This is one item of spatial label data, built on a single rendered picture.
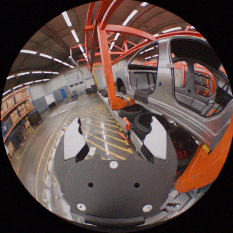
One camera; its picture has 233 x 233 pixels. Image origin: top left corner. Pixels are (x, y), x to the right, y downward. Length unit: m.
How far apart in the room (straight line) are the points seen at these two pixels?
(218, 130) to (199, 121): 0.29
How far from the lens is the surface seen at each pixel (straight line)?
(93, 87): 7.58
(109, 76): 1.58
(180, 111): 1.00
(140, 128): 1.17
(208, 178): 0.61
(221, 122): 0.98
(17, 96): 10.21
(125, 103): 1.82
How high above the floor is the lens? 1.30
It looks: 31 degrees down
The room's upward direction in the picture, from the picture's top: 9 degrees counter-clockwise
